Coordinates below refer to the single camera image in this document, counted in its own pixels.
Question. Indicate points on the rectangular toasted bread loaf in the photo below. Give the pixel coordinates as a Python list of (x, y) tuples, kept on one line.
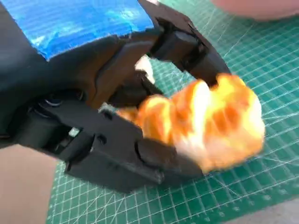
[(198, 121)]

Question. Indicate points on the pink bowl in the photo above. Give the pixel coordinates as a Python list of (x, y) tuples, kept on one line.
[(257, 9)]

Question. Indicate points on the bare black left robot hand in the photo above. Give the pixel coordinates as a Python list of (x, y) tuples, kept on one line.
[(70, 93)]

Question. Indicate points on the green cutting mat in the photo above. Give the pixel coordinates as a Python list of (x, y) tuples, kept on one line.
[(233, 198)]

